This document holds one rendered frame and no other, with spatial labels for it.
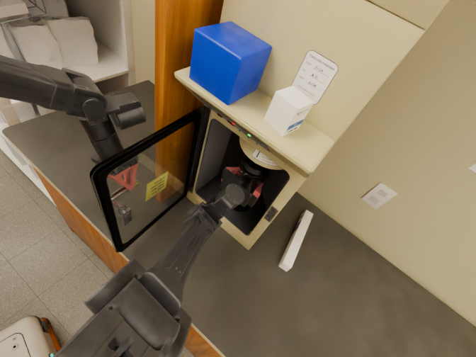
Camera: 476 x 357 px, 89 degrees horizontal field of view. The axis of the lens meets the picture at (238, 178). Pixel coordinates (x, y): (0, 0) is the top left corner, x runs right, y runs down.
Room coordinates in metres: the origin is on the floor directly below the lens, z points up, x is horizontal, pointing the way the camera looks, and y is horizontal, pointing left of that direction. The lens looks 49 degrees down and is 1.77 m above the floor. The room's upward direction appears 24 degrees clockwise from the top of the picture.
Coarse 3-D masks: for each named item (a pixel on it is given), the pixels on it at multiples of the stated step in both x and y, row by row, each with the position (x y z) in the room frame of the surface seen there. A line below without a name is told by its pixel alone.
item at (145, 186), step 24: (168, 144) 0.38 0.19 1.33; (96, 168) 0.21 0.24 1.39; (120, 168) 0.26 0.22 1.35; (144, 168) 0.31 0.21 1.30; (168, 168) 0.39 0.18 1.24; (96, 192) 0.20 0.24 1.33; (120, 192) 0.25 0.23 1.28; (144, 192) 0.31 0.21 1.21; (168, 192) 0.39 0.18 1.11; (120, 216) 0.24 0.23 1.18; (144, 216) 0.30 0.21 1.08
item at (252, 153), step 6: (240, 138) 0.52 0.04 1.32; (240, 144) 0.50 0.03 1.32; (246, 144) 0.49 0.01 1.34; (246, 150) 0.48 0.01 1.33; (252, 150) 0.48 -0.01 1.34; (258, 150) 0.48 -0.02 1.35; (252, 156) 0.47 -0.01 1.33; (258, 156) 0.47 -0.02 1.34; (264, 156) 0.47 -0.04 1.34; (258, 162) 0.46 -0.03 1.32; (264, 162) 0.47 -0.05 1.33; (270, 162) 0.47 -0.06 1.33; (270, 168) 0.47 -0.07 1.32; (276, 168) 0.47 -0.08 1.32; (282, 168) 0.48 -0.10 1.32
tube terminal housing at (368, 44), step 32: (224, 0) 0.51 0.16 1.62; (256, 0) 0.49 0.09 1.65; (288, 0) 0.47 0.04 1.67; (320, 0) 0.46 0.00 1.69; (352, 0) 0.44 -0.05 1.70; (256, 32) 0.48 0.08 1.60; (288, 32) 0.47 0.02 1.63; (320, 32) 0.45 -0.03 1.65; (352, 32) 0.44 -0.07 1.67; (384, 32) 0.42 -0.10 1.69; (416, 32) 0.41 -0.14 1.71; (288, 64) 0.46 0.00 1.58; (352, 64) 0.43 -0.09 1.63; (384, 64) 0.42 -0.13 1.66; (352, 96) 0.42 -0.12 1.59; (320, 128) 0.42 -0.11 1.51; (288, 192) 0.41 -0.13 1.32; (224, 224) 0.45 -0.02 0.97
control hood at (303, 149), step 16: (208, 96) 0.38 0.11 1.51; (256, 96) 0.44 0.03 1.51; (224, 112) 0.36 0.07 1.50; (240, 112) 0.37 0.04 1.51; (256, 112) 0.39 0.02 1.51; (256, 128) 0.35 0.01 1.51; (272, 128) 0.36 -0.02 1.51; (304, 128) 0.41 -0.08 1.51; (272, 144) 0.33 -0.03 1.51; (288, 144) 0.34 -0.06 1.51; (304, 144) 0.36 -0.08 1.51; (320, 144) 0.38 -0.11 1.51; (288, 160) 0.32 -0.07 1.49; (304, 160) 0.32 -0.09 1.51; (320, 160) 0.34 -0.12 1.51; (304, 176) 0.38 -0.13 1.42
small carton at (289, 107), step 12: (276, 96) 0.37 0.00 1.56; (288, 96) 0.38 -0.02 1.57; (300, 96) 0.39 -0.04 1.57; (276, 108) 0.37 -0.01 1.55; (288, 108) 0.36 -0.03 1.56; (300, 108) 0.36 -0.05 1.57; (276, 120) 0.37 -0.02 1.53; (288, 120) 0.36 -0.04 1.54; (300, 120) 0.39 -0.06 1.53; (288, 132) 0.37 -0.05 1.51
